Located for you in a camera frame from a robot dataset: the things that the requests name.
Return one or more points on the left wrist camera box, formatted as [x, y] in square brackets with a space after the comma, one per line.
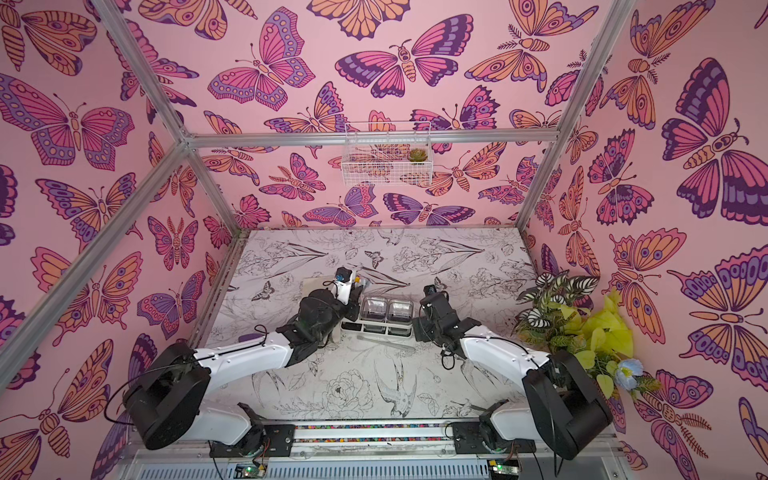
[344, 281]

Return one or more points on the purple silicone object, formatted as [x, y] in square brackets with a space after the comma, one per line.
[251, 337]

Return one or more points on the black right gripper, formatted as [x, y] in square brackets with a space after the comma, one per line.
[426, 315]

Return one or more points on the clear plastic cup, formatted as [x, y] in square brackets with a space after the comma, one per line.
[400, 311]
[374, 309]

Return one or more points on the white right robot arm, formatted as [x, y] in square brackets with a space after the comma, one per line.
[566, 408]

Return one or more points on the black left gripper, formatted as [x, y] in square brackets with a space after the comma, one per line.
[352, 306]

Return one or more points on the cream toothbrush holder caddy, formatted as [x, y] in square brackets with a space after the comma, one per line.
[379, 328]

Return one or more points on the clear right plastic cup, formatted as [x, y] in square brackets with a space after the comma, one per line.
[400, 311]

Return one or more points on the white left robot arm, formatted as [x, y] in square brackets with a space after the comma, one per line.
[168, 402]

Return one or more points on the artificial potted plant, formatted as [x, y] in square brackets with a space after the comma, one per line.
[559, 317]

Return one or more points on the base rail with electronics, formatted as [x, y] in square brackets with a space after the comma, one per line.
[412, 449]

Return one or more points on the small green succulent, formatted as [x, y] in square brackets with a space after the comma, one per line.
[418, 155]

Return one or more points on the beige cloth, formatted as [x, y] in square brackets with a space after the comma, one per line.
[308, 285]

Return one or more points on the white wire wall basket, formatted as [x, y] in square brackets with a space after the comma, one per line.
[377, 152]

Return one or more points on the aluminium frame corner post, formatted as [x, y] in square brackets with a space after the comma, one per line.
[601, 48]

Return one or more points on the clear left plastic cup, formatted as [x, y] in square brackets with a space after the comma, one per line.
[374, 309]

